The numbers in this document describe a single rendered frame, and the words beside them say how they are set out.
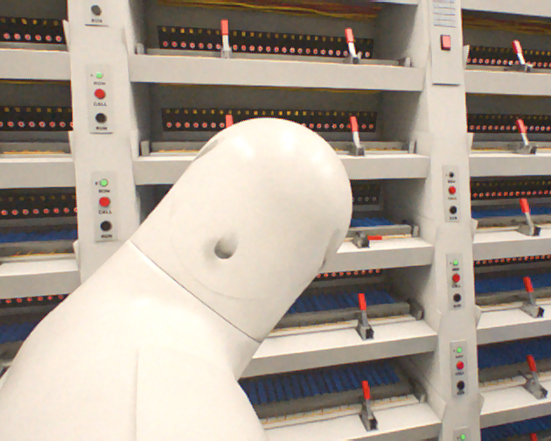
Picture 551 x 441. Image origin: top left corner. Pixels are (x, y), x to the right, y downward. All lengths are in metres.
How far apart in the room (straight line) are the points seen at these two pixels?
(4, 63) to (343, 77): 0.62
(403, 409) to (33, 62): 1.01
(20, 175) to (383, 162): 0.68
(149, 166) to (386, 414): 0.72
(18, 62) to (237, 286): 0.65
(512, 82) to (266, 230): 0.86
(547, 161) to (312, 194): 0.86
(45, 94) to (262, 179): 0.82
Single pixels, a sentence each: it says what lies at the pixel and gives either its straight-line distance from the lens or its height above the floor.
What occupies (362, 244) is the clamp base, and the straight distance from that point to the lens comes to 0.70.
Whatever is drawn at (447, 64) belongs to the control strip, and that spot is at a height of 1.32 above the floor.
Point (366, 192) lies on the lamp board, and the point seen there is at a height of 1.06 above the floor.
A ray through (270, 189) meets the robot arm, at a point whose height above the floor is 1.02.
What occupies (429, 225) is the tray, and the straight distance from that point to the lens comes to 0.77.
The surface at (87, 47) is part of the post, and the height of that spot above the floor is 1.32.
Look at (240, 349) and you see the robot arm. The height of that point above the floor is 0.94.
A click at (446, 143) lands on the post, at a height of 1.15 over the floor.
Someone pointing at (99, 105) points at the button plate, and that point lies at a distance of 0.67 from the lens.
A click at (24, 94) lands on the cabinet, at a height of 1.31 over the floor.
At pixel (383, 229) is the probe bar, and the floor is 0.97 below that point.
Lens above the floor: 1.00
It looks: level
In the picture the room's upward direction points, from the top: 3 degrees counter-clockwise
